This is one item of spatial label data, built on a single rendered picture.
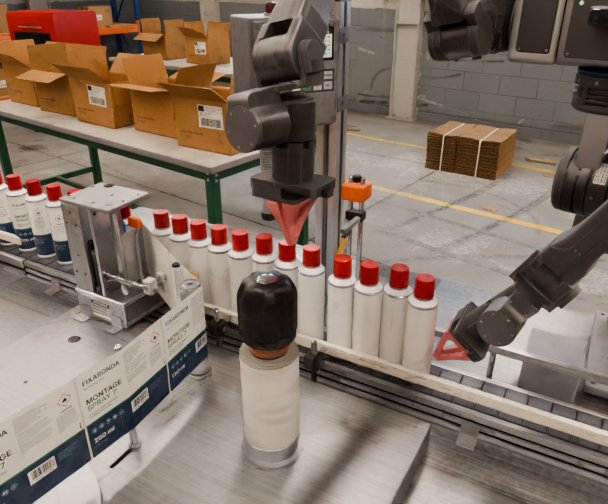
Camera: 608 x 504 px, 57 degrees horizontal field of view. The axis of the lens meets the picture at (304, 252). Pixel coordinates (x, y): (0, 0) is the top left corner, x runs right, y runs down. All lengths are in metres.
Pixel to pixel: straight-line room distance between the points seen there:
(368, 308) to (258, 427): 0.30
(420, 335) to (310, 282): 0.22
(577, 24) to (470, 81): 5.40
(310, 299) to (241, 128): 0.47
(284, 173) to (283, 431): 0.37
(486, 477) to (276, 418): 0.36
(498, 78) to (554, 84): 0.57
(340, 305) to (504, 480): 0.38
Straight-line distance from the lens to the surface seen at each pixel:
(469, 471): 0.99
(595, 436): 1.00
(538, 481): 1.01
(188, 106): 2.79
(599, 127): 1.29
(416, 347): 1.00
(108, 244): 1.20
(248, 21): 0.99
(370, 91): 7.25
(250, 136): 0.67
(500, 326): 0.86
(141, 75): 3.28
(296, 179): 0.74
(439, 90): 6.80
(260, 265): 1.09
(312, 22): 0.75
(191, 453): 0.93
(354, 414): 0.98
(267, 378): 0.78
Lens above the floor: 1.54
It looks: 26 degrees down
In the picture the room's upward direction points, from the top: straight up
